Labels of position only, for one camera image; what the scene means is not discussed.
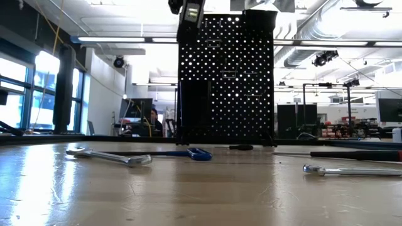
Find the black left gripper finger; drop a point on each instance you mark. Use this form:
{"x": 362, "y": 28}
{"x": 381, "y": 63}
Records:
{"x": 176, "y": 5}

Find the black metal stand rig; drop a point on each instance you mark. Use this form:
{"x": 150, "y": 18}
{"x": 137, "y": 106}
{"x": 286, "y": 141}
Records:
{"x": 349, "y": 106}

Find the metal pegboard hook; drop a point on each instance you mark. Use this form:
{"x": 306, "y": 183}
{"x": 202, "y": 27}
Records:
{"x": 229, "y": 77}
{"x": 252, "y": 95}
{"x": 213, "y": 39}

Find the black building column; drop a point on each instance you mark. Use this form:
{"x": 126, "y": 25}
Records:
{"x": 64, "y": 94}

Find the white container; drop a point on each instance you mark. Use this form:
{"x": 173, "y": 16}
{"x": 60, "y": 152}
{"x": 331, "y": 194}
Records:
{"x": 397, "y": 135}

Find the black wall camera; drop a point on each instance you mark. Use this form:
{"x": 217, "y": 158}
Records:
{"x": 118, "y": 62}

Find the ceiling light strip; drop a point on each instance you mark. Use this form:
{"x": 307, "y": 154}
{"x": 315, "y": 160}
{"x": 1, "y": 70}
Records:
{"x": 333, "y": 43}
{"x": 110, "y": 39}

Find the small black screwdriver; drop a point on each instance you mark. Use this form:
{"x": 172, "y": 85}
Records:
{"x": 241, "y": 147}

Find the black ceiling spotlight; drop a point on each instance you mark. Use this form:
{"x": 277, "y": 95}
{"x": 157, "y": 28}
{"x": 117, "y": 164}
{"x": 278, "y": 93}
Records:
{"x": 323, "y": 59}

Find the black and red screwdriver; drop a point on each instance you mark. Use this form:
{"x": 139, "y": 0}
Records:
{"x": 345, "y": 155}

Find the wide black pegboard bin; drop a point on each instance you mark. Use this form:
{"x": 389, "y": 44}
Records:
{"x": 260, "y": 20}

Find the silver ceiling duct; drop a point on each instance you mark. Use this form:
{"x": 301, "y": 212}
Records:
{"x": 301, "y": 53}

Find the person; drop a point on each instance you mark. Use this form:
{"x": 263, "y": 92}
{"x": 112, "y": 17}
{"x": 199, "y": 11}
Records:
{"x": 158, "y": 124}

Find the black computer monitor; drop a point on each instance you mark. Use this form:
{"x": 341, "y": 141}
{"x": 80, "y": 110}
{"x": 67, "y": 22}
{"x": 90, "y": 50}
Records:
{"x": 135, "y": 110}
{"x": 391, "y": 110}

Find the black aluminium table frame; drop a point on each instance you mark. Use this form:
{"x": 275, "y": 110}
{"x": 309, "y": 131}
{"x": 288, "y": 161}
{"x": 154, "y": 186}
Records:
{"x": 94, "y": 138}

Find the black cabinet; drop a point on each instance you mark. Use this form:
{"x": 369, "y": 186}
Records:
{"x": 296, "y": 120}

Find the black metal pegboard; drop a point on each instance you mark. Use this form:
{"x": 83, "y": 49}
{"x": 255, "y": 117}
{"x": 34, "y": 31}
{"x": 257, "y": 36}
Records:
{"x": 220, "y": 132}

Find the small chrome combination wrench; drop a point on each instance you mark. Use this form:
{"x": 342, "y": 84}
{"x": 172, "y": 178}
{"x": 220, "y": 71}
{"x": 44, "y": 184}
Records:
{"x": 345, "y": 171}

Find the large chrome combination wrench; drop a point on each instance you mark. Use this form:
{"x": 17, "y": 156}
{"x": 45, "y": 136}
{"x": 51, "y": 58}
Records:
{"x": 110, "y": 156}

